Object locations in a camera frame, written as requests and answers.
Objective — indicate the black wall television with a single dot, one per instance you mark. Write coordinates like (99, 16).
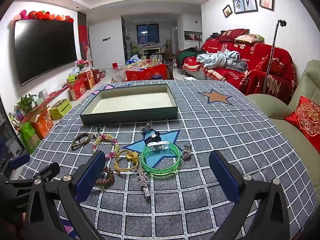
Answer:
(45, 50)

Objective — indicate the silver pole with mount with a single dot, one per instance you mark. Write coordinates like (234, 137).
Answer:
(270, 55)

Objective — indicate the green translucent bangle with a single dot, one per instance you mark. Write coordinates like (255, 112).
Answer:
(160, 171)

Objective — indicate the heart rhinestone brooch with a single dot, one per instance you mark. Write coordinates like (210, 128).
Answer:
(186, 154)

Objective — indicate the light blue crumpled clothes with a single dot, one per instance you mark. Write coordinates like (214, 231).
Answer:
(217, 58)

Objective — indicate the white side table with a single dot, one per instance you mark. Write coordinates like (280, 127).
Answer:
(151, 51)

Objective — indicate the dark window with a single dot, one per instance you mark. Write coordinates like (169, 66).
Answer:
(147, 33)

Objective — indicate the green wooden crate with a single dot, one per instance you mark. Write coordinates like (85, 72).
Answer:
(60, 108)

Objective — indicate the green shallow tray box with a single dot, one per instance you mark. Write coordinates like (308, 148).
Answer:
(130, 101)

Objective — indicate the silver star hair clip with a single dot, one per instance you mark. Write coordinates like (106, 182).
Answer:
(144, 180)

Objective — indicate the sofa with red cover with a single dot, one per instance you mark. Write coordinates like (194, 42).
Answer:
(262, 62)

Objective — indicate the black hair claw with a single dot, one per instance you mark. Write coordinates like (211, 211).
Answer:
(152, 137)

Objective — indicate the black wedding photo frame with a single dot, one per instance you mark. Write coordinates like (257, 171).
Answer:
(250, 2)
(238, 4)

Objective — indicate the red sofa pillow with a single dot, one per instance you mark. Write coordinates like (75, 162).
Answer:
(231, 34)

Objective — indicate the orange gift bag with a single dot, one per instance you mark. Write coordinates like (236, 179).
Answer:
(42, 125)

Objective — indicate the red photo picture frame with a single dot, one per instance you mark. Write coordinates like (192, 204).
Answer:
(266, 3)

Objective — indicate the grey checked star tablecloth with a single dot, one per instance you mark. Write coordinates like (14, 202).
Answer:
(225, 135)

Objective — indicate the pale green armchair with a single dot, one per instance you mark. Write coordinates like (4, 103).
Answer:
(280, 110)

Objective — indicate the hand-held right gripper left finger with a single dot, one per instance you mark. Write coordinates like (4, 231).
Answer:
(90, 175)

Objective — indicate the small dark picture frame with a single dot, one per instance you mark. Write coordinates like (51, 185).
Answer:
(227, 11)

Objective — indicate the red embroidered cushion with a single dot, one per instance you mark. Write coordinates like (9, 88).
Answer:
(306, 118)

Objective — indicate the stack of red gift boxes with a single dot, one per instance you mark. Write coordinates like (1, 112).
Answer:
(83, 82)

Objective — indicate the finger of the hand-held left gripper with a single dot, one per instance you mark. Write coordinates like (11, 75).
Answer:
(19, 161)
(50, 170)

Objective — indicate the floral sofa pillow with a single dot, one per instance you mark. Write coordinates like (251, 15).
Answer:
(250, 38)

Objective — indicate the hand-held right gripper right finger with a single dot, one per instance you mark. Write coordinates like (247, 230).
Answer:
(225, 175)

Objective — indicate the row of paper flowers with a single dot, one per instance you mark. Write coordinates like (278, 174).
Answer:
(42, 15)

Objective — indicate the dark green cloth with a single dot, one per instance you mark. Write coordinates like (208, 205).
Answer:
(187, 53)

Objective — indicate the green plastic bag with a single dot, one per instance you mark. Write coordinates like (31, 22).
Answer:
(29, 137)

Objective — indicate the green potted plant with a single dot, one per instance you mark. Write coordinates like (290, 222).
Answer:
(25, 102)

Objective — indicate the pink flower bouquet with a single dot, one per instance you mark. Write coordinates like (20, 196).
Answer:
(81, 63)

